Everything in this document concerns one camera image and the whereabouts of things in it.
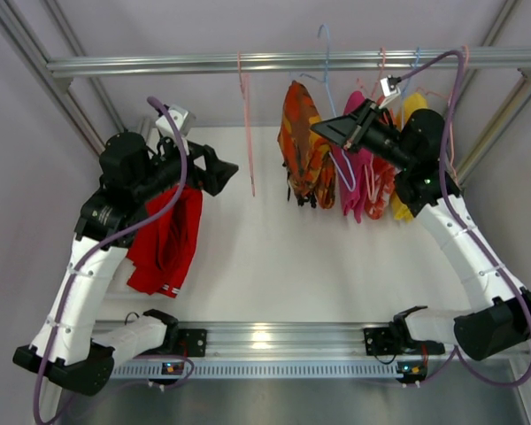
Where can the aluminium frame post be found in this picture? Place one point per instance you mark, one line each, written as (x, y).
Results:
(40, 32)

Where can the yellow trousers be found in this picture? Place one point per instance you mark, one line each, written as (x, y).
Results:
(408, 106)

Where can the blue hanger with patterned trousers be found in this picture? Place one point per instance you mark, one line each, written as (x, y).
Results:
(327, 88)

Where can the blue hanger with yellow trousers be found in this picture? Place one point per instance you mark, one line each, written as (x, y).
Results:
(406, 81)

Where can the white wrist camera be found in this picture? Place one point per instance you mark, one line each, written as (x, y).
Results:
(390, 90)
(182, 119)

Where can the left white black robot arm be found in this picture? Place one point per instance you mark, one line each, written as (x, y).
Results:
(111, 221)

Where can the red trousers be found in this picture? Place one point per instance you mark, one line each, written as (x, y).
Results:
(162, 251)

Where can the aluminium hanging rail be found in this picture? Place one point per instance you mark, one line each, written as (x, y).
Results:
(391, 61)

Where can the orange white tie-dye trousers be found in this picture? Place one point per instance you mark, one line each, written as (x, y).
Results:
(385, 174)

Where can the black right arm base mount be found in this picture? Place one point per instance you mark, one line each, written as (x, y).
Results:
(383, 341)

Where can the white plastic perforated basket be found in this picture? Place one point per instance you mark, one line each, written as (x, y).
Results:
(118, 288)

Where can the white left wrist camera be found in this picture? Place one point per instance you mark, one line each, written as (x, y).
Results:
(182, 119)

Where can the empty pink hanger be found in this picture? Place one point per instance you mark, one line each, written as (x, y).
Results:
(447, 154)

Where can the orange black patterned trousers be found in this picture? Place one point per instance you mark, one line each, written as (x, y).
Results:
(311, 175)

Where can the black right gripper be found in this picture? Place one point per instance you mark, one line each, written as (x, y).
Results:
(356, 134)

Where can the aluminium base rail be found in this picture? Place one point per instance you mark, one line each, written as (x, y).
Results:
(284, 340)

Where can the pink hanger with red trousers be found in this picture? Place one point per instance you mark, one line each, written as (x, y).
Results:
(244, 80)

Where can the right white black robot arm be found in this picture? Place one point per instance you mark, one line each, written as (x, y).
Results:
(499, 303)

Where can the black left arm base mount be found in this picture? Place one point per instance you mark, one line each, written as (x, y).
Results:
(186, 342)

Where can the grey slotted cable duct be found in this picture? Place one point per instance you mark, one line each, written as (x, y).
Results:
(264, 369)

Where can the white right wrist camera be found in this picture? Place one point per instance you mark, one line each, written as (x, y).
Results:
(390, 90)

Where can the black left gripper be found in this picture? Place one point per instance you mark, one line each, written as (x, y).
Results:
(202, 167)

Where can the magenta trousers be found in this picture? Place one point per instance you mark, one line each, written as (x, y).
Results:
(353, 202)

